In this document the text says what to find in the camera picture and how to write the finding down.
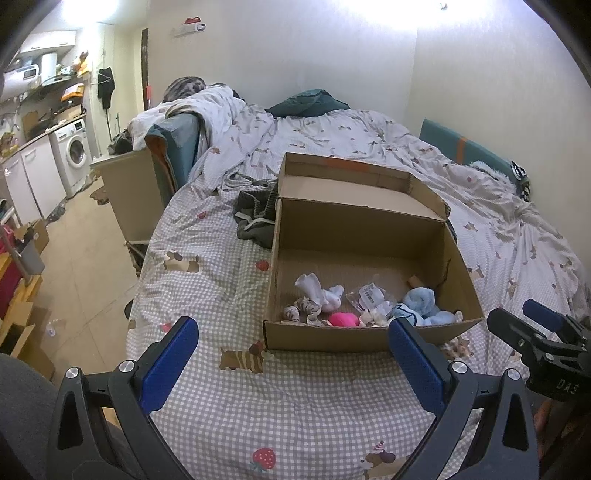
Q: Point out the teal quilt orange lining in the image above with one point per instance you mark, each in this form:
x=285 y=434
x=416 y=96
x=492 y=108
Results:
x=178 y=147

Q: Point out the white water heater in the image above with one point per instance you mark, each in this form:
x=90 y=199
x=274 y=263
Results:
x=48 y=67

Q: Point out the teal pillow orange stripe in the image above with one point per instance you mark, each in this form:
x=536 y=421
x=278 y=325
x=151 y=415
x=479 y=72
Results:
x=443 y=141

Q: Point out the person's left leg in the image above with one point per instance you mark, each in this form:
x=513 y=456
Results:
x=23 y=392

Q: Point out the grey patterned sock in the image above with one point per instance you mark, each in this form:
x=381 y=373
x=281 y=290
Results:
x=300 y=310

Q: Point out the yellow wooden rack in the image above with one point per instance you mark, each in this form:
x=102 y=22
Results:
x=18 y=304

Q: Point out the black white checked cloth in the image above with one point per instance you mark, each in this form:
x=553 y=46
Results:
x=521 y=177

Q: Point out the light blue plush toy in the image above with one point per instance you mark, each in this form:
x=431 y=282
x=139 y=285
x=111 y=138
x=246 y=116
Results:
x=422 y=299

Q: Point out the white cloth with blue lines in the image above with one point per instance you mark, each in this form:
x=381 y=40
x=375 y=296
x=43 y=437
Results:
x=408 y=314

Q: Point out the clear plastic bag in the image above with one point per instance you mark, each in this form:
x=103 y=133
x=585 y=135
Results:
x=369 y=295

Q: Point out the dark teal cushion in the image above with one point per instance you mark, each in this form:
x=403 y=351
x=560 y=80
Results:
x=309 y=102

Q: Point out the beige bedside cabinet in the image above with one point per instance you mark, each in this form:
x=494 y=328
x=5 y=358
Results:
x=129 y=198

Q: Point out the grey striped blanket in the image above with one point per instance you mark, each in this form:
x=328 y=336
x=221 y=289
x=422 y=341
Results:
x=184 y=87

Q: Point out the grey bin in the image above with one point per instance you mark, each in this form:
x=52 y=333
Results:
x=30 y=256

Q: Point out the white washing machine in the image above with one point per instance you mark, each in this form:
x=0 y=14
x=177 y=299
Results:
x=71 y=152

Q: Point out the white kitchen cabinet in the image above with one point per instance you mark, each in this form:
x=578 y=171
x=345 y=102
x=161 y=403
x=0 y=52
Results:
x=32 y=180

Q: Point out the black hanging garment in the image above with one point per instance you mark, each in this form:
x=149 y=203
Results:
x=105 y=85

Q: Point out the white fluffy blanket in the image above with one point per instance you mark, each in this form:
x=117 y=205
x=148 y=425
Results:
x=491 y=168

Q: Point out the dark grey garment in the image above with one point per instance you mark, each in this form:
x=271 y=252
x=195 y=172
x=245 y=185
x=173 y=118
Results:
x=256 y=217

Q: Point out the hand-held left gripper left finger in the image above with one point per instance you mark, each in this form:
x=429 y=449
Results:
x=168 y=364

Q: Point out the white wall rack red item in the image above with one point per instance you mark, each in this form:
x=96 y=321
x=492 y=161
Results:
x=189 y=26

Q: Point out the orange box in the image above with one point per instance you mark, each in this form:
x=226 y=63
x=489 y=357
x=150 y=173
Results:
x=74 y=91

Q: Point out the white sock pair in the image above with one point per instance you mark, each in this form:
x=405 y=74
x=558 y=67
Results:
x=310 y=284

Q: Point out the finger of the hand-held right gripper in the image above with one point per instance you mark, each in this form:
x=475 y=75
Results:
x=547 y=316
x=517 y=332

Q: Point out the pink sock ball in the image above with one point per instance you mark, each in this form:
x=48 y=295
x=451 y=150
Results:
x=344 y=319

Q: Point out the small cardboard box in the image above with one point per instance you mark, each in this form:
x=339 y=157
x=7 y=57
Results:
x=39 y=233

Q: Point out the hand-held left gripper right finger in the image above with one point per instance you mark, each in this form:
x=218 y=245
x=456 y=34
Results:
x=415 y=369

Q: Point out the small cream sock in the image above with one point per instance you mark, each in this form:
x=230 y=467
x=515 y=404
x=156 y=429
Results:
x=377 y=317

